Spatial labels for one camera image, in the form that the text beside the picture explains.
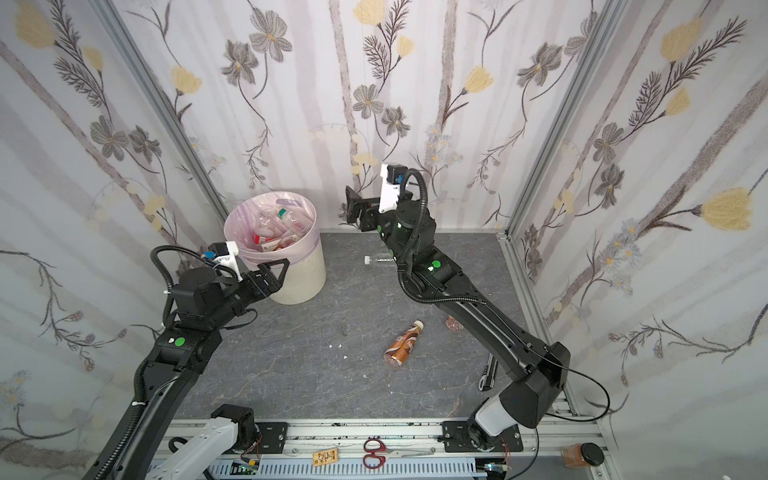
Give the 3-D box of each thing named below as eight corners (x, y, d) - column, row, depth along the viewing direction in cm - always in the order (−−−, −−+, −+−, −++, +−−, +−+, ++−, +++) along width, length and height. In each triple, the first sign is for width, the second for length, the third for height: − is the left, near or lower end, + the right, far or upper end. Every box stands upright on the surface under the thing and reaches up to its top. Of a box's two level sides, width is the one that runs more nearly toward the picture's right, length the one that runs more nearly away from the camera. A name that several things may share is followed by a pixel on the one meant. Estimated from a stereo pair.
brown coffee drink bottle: (384, 362, 89) (384, 354, 85) (410, 321, 98) (411, 313, 93) (398, 371, 87) (399, 364, 83) (424, 329, 96) (425, 320, 92)
